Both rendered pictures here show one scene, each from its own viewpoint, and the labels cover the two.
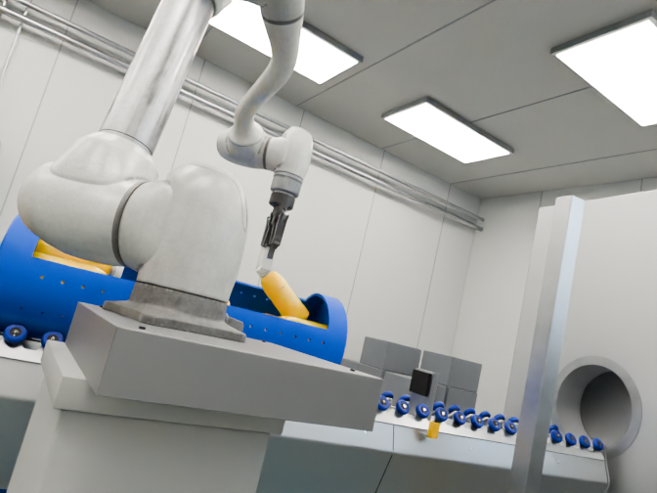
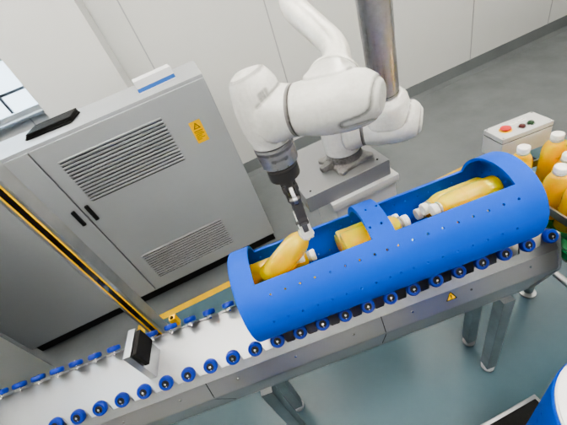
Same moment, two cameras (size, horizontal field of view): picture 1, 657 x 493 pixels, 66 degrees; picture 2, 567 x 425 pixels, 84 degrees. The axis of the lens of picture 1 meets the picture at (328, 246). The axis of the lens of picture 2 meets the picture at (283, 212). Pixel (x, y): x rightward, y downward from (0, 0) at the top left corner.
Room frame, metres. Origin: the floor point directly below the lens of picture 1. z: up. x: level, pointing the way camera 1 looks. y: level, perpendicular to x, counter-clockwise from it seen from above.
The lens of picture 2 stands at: (2.07, 0.40, 1.85)
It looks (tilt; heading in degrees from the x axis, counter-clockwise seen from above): 38 degrees down; 205
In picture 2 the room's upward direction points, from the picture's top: 22 degrees counter-clockwise
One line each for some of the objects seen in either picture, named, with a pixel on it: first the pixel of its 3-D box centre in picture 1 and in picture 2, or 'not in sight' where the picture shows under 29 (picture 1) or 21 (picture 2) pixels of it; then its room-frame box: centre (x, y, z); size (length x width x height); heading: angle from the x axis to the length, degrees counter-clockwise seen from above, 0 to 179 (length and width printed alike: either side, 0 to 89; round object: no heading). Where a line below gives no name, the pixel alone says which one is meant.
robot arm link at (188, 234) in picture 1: (195, 228); (341, 125); (0.86, 0.23, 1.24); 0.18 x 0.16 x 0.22; 82
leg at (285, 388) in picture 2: not in sight; (282, 383); (1.55, -0.19, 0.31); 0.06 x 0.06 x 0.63; 24
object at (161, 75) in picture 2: not in sight; (153, 78); (0.26, -0.92, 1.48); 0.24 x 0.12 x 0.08; 129
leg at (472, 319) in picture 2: not in sight; (472, 310); (1.15, 0.71, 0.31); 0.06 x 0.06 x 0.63; 24
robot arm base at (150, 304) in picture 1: (188, 311); (340, 156); (0.87, 0.20, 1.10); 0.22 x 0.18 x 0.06; 133
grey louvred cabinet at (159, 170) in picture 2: not in sight; (111, 218); (0.64, -1.62, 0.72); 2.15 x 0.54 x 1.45; 121
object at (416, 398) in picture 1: (420, 393); (145, 353); (1.73, -0.42, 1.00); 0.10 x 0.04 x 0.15; 24
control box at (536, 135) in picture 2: not in sight; (515, 136); (0.84, 0.87, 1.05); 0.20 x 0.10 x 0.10; 114
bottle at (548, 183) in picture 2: not in sight; (553, 193); (1.12, 0.90, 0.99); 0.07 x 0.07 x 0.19
